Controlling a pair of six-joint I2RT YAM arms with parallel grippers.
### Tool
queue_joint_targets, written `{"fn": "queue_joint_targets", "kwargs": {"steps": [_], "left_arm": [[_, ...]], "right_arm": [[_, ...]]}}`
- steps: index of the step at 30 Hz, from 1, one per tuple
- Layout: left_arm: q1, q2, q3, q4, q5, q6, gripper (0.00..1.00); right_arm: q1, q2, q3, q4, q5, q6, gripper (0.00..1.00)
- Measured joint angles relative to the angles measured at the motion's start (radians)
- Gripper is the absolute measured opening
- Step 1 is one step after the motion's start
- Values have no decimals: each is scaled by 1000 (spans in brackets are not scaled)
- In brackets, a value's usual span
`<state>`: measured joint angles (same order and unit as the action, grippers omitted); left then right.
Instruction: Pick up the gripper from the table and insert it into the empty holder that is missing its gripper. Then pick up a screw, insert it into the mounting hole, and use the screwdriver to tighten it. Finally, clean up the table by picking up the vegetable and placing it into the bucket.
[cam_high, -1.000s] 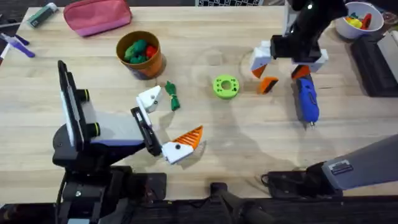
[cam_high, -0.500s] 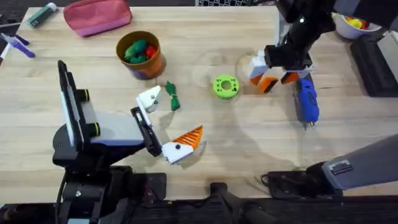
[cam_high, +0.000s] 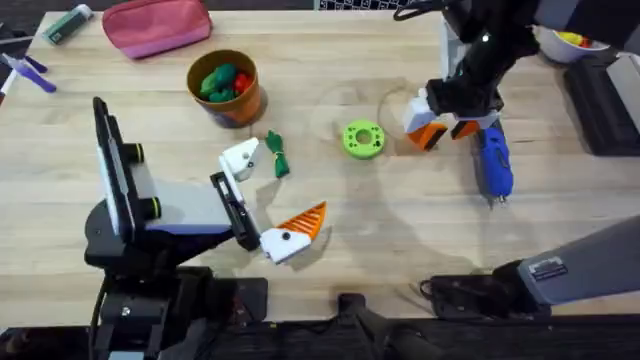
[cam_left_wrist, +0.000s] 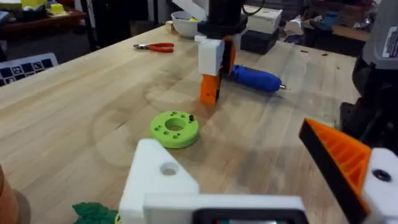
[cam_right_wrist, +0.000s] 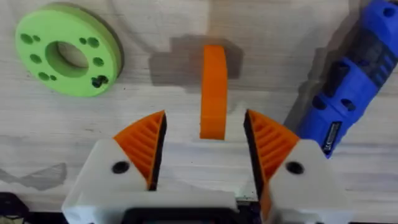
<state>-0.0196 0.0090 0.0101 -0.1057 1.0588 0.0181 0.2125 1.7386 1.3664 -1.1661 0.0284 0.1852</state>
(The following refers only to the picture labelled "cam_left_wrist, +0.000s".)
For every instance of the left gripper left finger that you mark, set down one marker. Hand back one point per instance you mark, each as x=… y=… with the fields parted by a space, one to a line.
x=152 y=183

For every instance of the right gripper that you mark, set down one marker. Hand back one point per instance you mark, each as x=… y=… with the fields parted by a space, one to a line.
x=224 y=21

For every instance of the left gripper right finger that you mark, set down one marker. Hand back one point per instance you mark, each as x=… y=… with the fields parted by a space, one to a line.
x=348 y=155

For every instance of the blue electric screwdriver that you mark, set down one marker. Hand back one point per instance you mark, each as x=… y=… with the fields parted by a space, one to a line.
x=255 y=79

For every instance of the green toy vegetable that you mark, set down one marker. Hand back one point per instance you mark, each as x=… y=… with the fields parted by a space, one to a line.
x=93 y=214

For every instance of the small black screw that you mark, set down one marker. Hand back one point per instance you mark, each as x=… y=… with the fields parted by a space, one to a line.
x=191 y=118

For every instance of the brown bucket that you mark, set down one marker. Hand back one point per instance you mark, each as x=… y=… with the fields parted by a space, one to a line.
x=7 y=202

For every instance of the black box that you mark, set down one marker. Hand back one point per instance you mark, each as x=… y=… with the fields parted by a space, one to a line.
x=259 y=42

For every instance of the white bowl with toys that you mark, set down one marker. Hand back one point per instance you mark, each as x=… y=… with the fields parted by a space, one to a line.
x=183 y=26

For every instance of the green disc with holes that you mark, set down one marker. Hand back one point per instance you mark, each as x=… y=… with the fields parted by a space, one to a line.
x=183 y=133

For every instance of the white cardboard box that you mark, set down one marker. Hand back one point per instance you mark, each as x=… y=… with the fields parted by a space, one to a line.
x=264 y=18

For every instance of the yellow-green toy block heap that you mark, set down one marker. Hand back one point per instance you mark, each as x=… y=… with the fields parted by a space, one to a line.
x=57 y=9

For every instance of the black and white marker board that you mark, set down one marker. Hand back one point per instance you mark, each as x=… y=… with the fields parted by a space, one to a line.
x=25 y=68

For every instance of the dark wooden side table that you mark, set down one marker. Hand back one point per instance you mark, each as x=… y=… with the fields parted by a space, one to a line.
x=43 y=23

